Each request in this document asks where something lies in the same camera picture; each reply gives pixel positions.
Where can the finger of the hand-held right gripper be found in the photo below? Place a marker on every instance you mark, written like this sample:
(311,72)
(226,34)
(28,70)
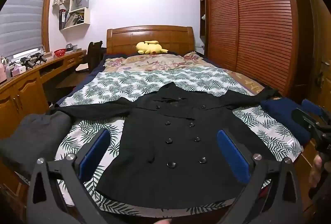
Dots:
(303,118)
(311,107)

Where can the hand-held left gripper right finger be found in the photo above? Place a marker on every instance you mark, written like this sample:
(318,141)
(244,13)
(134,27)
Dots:
(232,156)

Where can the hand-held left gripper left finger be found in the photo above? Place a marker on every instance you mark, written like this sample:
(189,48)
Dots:
(94,154)

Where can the black double-breasted coat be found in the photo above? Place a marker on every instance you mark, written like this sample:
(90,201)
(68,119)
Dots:
(181,162)

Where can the person's right hand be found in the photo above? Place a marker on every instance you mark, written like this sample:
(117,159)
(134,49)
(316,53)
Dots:
(315,169)

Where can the navy blue folded garment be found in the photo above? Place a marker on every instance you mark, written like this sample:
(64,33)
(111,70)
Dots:
(281,115)

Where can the dark grey folded garment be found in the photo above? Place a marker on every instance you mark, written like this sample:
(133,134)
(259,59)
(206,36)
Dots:
(33,138)

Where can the leaf print blanket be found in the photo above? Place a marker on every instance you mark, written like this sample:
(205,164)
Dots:
(129,84)

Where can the long wooden desk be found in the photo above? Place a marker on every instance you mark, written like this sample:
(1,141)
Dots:
(25,84)

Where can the dark wooden chair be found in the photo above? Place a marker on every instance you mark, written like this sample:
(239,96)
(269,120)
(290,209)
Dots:
(93,56)

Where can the wooden louvered wardrobe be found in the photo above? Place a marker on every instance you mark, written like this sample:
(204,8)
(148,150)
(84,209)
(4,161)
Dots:
(258,20)

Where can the red basket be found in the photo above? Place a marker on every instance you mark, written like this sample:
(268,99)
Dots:
(60,52)

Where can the metal pot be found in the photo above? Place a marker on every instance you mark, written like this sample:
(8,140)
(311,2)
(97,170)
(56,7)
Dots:
(71,47)

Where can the floral quilt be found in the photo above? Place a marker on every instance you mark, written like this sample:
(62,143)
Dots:
(155,62)

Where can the black gadgets on desk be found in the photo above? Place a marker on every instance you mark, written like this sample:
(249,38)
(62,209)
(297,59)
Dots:
(33,60)

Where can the pink tissue box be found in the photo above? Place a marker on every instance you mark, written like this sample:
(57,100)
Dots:
(18,70)

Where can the yellow plush toy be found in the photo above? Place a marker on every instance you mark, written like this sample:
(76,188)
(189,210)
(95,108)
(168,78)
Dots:
(150,48)

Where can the pink bottle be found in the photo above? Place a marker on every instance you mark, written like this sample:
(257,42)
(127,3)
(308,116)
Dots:
(2,71)

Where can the wooden bed headboard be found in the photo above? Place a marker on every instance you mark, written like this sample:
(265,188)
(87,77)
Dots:
(155,38)

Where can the grey window blind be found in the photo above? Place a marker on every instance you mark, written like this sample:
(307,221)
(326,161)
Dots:
(20,12)

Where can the white wall shelf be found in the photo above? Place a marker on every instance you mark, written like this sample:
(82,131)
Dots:
(77,9)

